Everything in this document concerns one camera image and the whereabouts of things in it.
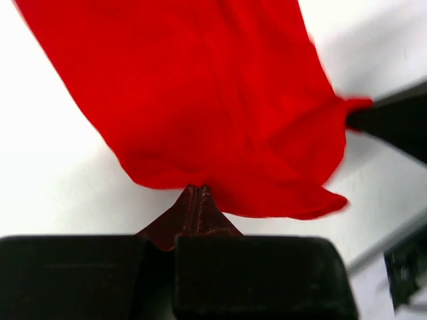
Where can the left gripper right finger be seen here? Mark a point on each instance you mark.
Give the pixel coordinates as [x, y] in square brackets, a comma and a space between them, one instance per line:
[204, 217]

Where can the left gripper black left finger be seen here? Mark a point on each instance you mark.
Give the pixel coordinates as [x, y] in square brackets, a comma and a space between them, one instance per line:
[176, 220]

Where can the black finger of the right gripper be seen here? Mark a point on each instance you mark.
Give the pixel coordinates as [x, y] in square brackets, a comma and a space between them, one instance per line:
[399, 119]

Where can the red t shirt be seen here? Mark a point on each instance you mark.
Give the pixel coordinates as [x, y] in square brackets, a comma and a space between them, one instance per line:
[228, 94]

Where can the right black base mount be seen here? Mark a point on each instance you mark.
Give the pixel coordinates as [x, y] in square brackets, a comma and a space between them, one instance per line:
[406, 270]

